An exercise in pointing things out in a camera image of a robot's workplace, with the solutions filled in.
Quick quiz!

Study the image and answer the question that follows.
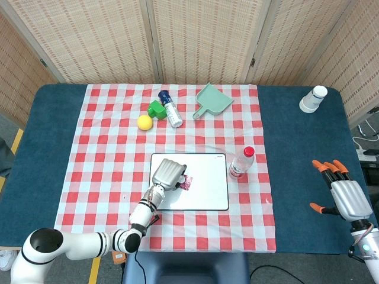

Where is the blue chair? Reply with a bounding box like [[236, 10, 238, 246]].
[[121, 251, 251, 284]]

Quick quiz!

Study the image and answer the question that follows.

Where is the white board black rim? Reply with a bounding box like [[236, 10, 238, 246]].
[[147, 153, 230, 211]]

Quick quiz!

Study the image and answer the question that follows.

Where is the black floor cable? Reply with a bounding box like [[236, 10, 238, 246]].
[[250, 264, 300, 284]]

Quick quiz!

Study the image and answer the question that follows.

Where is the dark blue table cover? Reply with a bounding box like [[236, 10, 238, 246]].
[[0, 83, 379, 256]]

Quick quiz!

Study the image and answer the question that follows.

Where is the white power strip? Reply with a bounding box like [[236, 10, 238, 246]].
[[356, 149, 379, 162]]

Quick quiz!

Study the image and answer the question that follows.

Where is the clear bottle red cap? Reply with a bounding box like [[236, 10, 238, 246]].
[[229, 146, 256, 179]]

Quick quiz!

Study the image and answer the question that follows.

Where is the woven folding screen panel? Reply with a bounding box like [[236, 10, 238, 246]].
[[245, 0, 356, 86], [0, 5, 57, 128], [146, 0, 272, 85], [298, 0, 379, 128], [0, 0, 162, 85]]

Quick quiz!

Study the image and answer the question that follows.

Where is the green toy block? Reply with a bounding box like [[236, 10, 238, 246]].
[[147, 100, 166, 120]]

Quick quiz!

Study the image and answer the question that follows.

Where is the red white checkered tablecloth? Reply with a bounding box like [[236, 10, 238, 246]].
[[50, 83, 278, 254]]

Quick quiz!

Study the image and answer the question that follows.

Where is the white paper cup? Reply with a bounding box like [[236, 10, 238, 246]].
[[298, 85, 329, 114]]

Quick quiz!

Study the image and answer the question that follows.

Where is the white can blue cap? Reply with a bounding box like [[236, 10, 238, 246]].
[[158, 89, 184, 128]]

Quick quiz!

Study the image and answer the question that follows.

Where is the yellow ball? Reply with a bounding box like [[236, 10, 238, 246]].
[[137, 114, 154, 131]]

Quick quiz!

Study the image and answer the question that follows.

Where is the white shoe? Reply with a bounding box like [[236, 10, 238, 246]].
[[0, 250, 18, 272]]

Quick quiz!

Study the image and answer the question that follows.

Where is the pale green dustpan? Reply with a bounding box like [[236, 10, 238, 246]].
[[192, 82, 235, 120]]

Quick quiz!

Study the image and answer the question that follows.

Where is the right orange-tipped robot hand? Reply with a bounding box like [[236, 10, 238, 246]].
[[309, 159, 373, 222]]

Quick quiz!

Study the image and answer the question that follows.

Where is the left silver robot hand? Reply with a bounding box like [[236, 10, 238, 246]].
[[152, 158, 188, 191]]

